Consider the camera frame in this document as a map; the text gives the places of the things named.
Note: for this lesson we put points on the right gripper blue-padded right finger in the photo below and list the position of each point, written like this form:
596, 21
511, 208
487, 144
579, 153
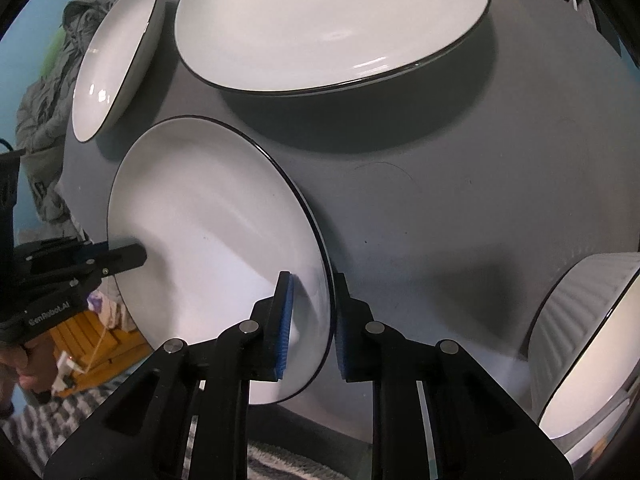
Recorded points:
352, 340

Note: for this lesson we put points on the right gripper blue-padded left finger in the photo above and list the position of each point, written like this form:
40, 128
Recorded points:
274, 317

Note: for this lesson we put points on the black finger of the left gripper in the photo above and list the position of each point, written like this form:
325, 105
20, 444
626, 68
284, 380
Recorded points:
114, 260

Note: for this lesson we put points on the white plate with black rim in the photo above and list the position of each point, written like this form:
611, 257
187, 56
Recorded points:
219, 221

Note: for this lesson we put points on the white bowl with black rim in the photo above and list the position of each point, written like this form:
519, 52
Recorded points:
118, 56

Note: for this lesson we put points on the white ribbed bowl black rim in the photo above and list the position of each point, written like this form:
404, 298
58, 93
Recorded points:
583, 355

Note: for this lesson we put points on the large white plate black rim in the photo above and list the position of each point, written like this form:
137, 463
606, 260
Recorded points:
291, 47

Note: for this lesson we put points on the person's left hand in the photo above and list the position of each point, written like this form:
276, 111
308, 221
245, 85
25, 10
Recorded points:
32, 366

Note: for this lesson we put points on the striped grey white cloth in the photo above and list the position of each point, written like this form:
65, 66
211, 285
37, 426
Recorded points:
38, 431

